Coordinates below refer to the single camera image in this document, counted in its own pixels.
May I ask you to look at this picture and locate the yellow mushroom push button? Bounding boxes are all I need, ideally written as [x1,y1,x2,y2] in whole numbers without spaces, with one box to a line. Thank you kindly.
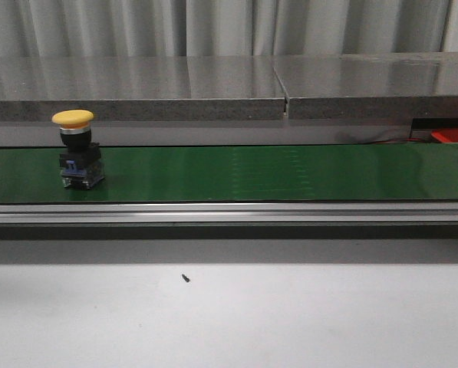
[51,110,104,189]

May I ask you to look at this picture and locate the red black wire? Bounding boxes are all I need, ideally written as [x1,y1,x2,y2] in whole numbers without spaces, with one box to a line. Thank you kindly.
[361,136,429,145]

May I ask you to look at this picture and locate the grey stone shelf slab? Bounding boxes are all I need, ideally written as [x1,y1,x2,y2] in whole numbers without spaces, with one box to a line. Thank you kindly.
[0,52,458,133]

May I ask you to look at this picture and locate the red plastic tray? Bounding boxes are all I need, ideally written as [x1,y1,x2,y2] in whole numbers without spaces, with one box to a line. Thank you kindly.
[431,128,458,143]

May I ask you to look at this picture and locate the white pleated curtain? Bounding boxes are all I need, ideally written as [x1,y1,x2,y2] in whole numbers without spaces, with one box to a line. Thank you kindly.
[0,1,458,57]

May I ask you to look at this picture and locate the aluminium conveyor frame rail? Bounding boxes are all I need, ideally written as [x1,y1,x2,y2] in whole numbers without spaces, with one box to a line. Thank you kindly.
[0,201,458,225]

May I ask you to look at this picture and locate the green conveyor belt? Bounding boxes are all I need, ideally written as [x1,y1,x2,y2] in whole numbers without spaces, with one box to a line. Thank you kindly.
[0,143,458,204]

